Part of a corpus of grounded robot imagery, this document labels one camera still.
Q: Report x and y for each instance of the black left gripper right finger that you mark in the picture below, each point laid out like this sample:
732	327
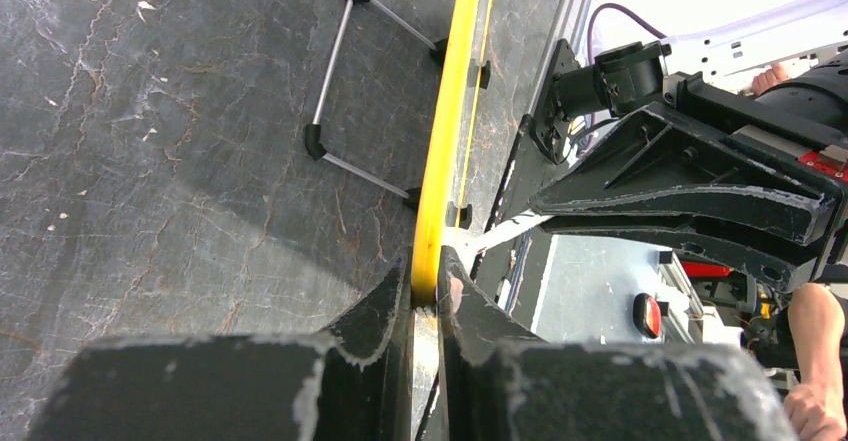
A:
498	381

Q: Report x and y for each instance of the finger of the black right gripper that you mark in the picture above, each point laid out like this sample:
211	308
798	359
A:
662	169
771	259

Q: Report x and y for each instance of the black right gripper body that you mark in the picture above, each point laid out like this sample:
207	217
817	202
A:
807	118

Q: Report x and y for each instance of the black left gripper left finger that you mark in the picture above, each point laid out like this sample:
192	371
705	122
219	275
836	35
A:
350	380

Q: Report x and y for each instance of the white whiteboard marker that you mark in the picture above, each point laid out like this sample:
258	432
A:
505	231

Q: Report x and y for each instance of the yellow framed whiteboard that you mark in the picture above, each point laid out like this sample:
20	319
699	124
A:
450	144

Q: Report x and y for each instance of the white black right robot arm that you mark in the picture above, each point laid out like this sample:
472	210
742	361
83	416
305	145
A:
624	80

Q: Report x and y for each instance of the person forearm in background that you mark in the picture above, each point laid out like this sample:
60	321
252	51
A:
817	324

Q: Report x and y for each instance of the black whiteboard clip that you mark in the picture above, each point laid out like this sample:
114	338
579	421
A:
459	217
484	75

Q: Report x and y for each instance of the person hand in background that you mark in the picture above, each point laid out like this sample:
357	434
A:
816	412

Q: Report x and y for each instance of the red emergency stop button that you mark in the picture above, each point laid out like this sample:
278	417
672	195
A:
647	316

